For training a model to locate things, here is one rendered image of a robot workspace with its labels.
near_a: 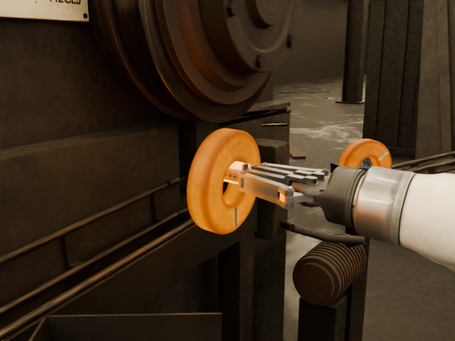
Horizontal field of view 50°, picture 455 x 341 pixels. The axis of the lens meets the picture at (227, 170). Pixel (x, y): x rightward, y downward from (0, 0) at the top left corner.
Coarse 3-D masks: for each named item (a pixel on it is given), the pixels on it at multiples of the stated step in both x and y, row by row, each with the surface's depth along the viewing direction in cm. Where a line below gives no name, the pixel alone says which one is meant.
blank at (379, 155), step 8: (352, 144) 128; (360, 144) 127; (368, 144) 128; (376, 144) 129; (344, 152) 128; (352, 152) 126; (360, 152) 127; (368, 152) 128; (376, 152) 129; (384, 152) 130; (344, 160) 127; (352, 160) 127; (360, 160) 128; (376, 160) 130; (384, 160) 131
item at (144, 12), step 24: (120, 0) 73; (144, 0) 71; (120, 24) 75; (144, 24) 72; (144, 48) 75; (144, 72) 80; (168, 72) 78; (168, 96) 83; (192, 96) 84; (216, 120) 91
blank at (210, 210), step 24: (216, 144) 66; (240, 144) 70; (192, 168) 66; (216, 168) 66; (192, 192) 66; (216, 192) 67; (240, 192) 74; (192, 216) 68; (216, 216) 68; (240, 216) 74
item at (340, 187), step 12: (336, 168) 61; (348, 168) 61; (324, 180) 65; (336, 180) 60; (348, 180) 59; (300, 192) 62; (312, 192) 60; (324, 192) 60; (336, 192) 59; (348, 192) 58; (312, 204) 61; (324, 204) 60; (336, 204) 59; (348, 204) 58; (336, 216) 60; (348, 216) 59
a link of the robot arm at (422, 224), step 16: (416, 176) 56; (432, 176) 55; (448, 176) 54; (416, 192) 54; (432, 192) 53; (448, 192) 52; (416, 208) 53; (432, 208) 52; (448, 208) 51; (400, 224) 55; (416, 224) 53; (432, 224) 52; (448, 224) 51; (400, 240) 56; (416, 240) 54; (432, 240) 52; (448, 240) 51; (432, 256) 54; (448, 256) 52
